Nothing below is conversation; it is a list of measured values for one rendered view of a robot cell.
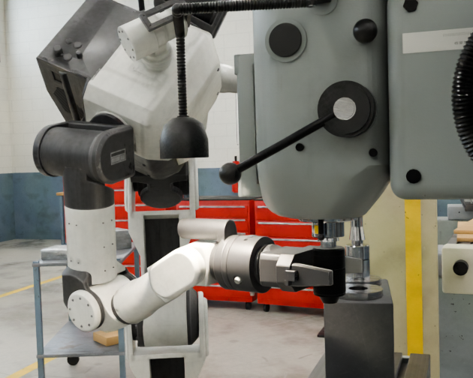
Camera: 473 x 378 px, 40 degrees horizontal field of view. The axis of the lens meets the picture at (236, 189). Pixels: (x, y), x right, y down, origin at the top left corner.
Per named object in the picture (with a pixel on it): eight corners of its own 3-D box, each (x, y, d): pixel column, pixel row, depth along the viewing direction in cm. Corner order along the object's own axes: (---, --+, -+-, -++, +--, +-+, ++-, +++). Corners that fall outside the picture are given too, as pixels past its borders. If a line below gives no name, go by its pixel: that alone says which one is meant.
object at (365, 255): (357, 280, 127) (356, 252, 127) (341, 277, 131) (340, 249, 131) (375, 277, 129) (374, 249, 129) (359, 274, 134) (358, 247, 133)
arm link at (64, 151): (42, 204, 120) (37, 130, 117) (74, 193, 128) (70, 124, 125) (94, 212, 115) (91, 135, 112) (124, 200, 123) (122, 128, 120)
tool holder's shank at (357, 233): (356, 246, 128) (355, 188, 127) (345, 244, 131) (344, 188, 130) (369, 244, 129) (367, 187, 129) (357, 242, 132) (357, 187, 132)
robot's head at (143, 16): (134, 33, 121) (134, 7, 114) (175, 15, 124) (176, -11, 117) (152, 59, 120) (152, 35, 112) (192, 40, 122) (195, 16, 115)
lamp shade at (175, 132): (161, 158, 100) (159, 118, 100) (208, 157, 101) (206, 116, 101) (158, 159, 93) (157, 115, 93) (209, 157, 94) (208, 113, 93)
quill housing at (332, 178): (245, 223, 89) (238, -17, 87) (284, 209, 108) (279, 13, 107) (390, 223, 83) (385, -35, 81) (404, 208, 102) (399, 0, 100)
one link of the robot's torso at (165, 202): (138, 119, 178) (131, 77, 162) (186, 118, 178) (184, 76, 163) (137, 211, 164) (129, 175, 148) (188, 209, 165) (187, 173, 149)
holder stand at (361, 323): (325, 406, 117) (322, 295, 116) (330, 366, 138) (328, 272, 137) (395, 409, 115) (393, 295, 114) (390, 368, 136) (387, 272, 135)
